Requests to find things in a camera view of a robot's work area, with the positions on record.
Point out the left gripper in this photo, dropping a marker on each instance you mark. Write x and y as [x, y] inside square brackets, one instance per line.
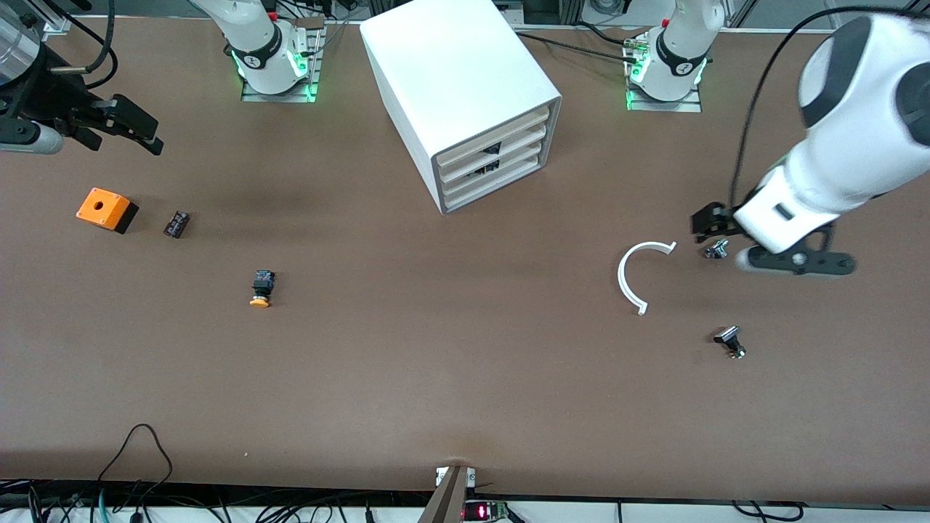
[715, 219]

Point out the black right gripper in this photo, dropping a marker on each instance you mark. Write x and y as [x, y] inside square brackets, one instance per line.
[52, 96]

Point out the orange push button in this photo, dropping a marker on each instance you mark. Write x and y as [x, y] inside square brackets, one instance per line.
[261, 287]

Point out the white drawer cabinet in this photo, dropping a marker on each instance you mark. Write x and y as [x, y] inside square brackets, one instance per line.
[458, 73]

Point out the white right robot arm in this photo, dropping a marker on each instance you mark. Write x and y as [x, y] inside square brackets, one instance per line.
[254, 29]

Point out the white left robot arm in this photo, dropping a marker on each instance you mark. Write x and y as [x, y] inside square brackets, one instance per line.
[857, 109]

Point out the cream plastic drawer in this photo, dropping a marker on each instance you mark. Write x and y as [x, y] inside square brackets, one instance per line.
[458, 153]
[458, 183]
[458, 197]
[458, 169]

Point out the small silver metal fitting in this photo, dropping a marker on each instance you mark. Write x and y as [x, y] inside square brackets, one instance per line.
[716, 251]

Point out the orange box with black base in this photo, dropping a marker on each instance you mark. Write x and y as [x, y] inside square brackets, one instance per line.
[102, 205]

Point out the small black electrical component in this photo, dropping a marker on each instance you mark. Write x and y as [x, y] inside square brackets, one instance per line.
[176, 224]

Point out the device with red display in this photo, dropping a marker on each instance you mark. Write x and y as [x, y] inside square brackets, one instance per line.
[485, 511]

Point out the white semicircular plastic bracket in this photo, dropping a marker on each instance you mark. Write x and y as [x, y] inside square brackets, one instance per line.
[622, 276]

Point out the aluminium frame corner bracket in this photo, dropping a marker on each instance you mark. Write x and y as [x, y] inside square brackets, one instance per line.
[58, 24]

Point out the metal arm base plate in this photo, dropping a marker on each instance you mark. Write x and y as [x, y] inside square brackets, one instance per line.
[254, 96]
[690, 107]

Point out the brown camera mount post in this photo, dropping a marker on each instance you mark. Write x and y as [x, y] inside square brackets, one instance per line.
[447, 501]

